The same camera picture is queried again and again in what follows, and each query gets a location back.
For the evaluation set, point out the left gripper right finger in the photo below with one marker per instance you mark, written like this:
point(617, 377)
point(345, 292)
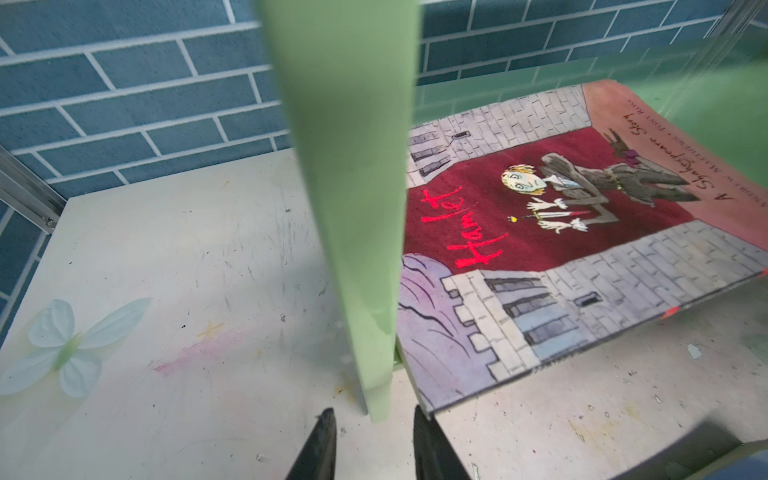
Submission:
point(434, 456)

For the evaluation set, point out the red Hamlet picture book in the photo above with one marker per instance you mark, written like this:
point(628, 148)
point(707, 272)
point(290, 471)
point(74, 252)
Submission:
point(542, 226)

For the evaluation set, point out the green wooden two-tier shelf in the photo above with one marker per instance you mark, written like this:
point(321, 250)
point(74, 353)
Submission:
point(346, 71)

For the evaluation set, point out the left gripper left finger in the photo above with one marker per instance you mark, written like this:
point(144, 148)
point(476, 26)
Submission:
point(317, 458)

